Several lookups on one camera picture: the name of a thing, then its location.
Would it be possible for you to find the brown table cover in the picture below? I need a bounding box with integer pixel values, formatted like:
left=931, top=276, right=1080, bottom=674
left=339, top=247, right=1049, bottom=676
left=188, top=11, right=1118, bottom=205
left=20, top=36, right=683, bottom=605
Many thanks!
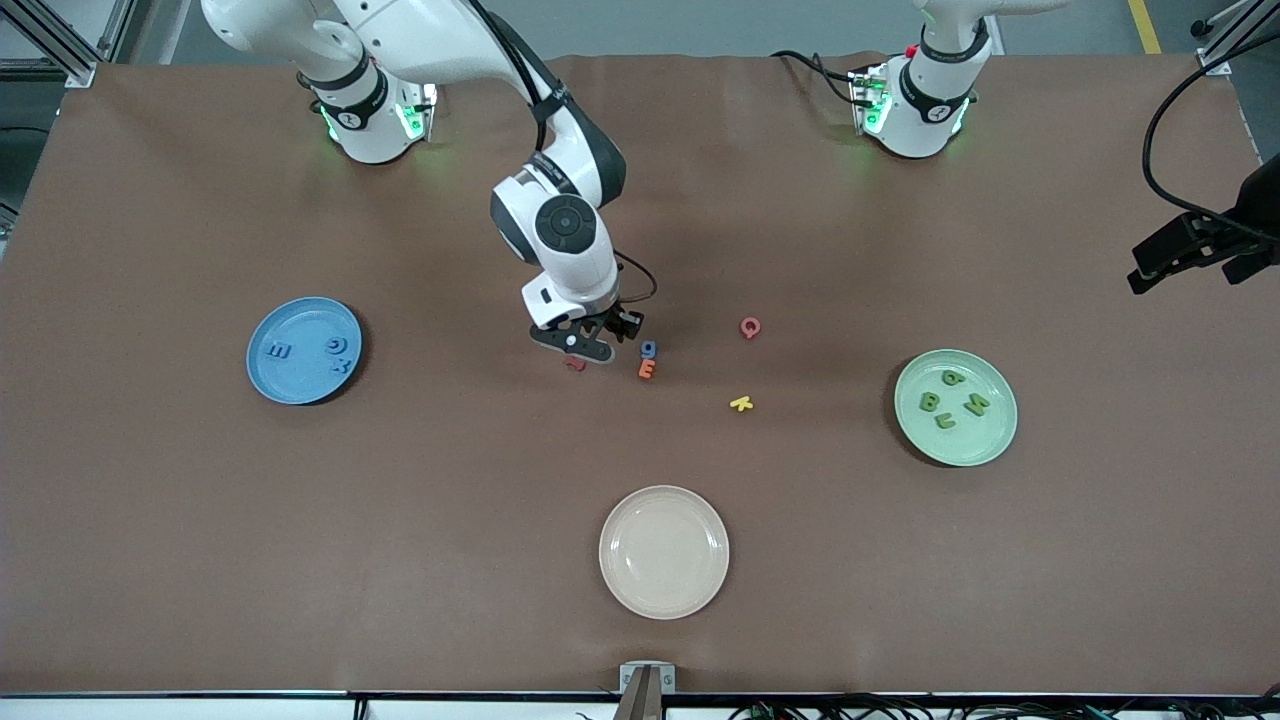
left=0, top=52, right=1280, bottom=696

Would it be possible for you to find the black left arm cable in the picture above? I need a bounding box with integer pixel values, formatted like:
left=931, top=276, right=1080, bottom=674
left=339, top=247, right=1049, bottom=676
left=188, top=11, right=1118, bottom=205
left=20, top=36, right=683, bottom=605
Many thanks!
left=1143, top=58, right=1280, bottom=246

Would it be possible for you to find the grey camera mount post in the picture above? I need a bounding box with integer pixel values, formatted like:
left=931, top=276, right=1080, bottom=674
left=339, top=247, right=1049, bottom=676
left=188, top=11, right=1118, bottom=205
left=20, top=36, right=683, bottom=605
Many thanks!
left=618, top=662, right=677, bottom=720

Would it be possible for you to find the black left base cable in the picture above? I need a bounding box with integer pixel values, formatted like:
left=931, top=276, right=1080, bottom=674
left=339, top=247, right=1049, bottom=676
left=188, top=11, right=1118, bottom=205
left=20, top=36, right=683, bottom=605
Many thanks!
left=770, top=50, right=863, bottom=106

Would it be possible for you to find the green round plate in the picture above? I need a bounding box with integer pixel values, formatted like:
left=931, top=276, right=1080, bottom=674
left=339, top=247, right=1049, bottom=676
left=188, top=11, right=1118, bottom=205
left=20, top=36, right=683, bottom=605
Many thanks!
left=893, top=348, right=1019, bottom=468

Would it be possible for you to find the beige round plate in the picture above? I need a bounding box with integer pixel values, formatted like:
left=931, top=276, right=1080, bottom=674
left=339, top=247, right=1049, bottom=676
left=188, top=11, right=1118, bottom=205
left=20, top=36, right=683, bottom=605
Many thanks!
left=598, top=485, right=731, bottom=621

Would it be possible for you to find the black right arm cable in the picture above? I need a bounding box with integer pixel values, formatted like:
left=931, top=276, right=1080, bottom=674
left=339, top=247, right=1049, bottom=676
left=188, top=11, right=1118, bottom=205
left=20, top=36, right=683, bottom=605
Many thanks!
left=465, top=0, right=658, bottom=306

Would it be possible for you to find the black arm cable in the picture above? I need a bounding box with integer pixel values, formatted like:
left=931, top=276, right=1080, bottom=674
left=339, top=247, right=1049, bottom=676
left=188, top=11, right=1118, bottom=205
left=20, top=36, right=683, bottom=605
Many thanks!
left=465, top=0, right=658, bottom=306
left=1143, top=58, right=1280, bottom=246

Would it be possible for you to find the aluminium frame profile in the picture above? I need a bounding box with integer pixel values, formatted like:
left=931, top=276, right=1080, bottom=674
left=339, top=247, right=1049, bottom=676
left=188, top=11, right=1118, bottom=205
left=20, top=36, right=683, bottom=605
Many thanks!
left=0, top=0, right=101, bottom=91
left=1190, top=0, right=1280, bottom=77

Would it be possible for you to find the blue round plate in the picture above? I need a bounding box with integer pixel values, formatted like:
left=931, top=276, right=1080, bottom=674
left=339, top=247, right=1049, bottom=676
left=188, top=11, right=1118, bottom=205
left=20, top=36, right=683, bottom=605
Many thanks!
left=246, top=296, right=364, bottom=406

